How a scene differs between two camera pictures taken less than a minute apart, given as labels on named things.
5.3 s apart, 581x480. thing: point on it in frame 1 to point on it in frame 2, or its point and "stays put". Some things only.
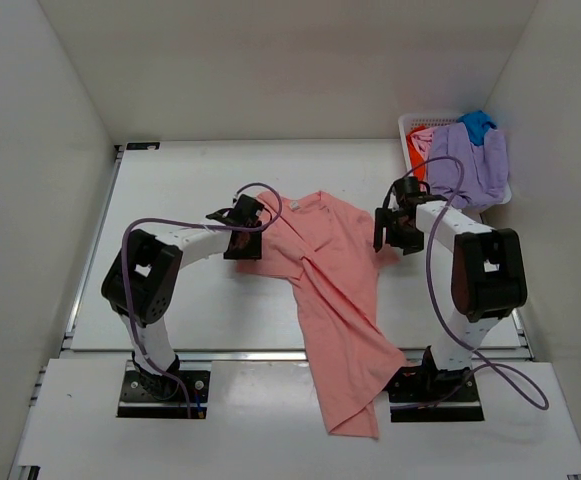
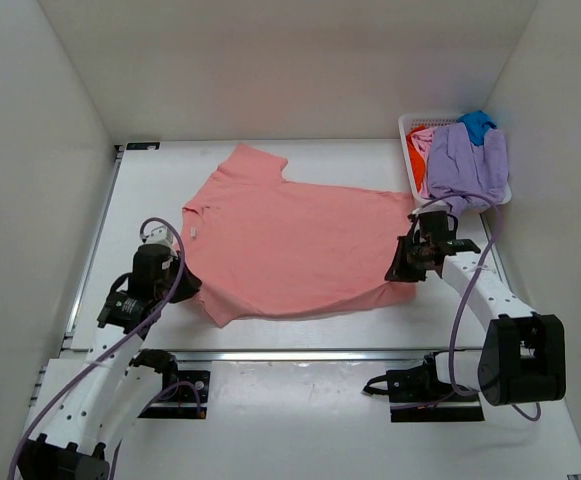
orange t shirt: (418, 164) stays put
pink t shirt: (329, 251) to (260, 247)
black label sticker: (143, 145) stays put
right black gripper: (392, 231) to (409, 257)
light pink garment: (423, 138) stays put
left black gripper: (243, 245) to (184, 283)
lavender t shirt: (485, 172) stays put
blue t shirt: (476, 123) stays put
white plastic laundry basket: (411, 122) stays put
